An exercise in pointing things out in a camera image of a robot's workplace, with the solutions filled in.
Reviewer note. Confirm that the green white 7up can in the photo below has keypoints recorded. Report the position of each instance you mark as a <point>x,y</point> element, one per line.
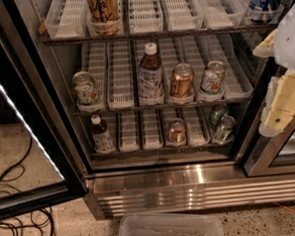
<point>84,86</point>

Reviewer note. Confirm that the copper can bottom shelf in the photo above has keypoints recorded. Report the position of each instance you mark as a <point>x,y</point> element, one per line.
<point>176,131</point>

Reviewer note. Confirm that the green can bottom front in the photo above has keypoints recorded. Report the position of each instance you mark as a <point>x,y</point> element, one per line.
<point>224,129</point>

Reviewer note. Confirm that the open fridge glass door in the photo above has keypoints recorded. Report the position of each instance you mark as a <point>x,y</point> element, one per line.
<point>32,84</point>

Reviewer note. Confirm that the tall brown can top shelf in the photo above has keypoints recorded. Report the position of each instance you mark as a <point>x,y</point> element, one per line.
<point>104,18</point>

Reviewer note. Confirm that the white tray top center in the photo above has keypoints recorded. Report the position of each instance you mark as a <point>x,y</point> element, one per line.
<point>145,16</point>

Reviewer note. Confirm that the brown tea bottle bottom shelf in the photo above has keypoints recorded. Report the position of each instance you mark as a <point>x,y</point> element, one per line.
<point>103,141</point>

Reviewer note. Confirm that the green can bottom rear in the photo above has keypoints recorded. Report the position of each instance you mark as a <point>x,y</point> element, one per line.
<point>217,112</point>

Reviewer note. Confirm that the gold soda can middle shelf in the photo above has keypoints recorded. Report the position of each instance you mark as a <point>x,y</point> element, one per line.
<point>181,80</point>

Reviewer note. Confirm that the white tray top left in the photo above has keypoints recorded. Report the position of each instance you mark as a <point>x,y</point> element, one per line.
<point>66,19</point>

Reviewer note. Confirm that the brown tea bottle shelf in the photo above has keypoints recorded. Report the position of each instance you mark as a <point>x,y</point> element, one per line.
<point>150,75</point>
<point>103,141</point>

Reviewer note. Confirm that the clear plastic bin on floor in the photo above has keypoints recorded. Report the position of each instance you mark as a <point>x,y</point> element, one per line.
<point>166,224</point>

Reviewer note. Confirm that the stainless steel fridge cabinet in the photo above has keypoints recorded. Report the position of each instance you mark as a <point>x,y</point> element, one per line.
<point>147,173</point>

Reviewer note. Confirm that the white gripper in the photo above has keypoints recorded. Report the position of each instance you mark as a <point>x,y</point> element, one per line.
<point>290,41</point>

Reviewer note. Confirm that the white green can right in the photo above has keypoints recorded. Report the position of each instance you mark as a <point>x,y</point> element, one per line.
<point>214,74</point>

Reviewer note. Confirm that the brown tea bottle middle shelf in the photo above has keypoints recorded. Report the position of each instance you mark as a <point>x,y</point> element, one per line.
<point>150,75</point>

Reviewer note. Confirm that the white tray under 7up can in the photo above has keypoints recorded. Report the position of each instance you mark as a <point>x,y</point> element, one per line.
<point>94,62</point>

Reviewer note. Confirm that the right fridge glass door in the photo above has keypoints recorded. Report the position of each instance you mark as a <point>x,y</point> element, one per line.
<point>269,156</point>

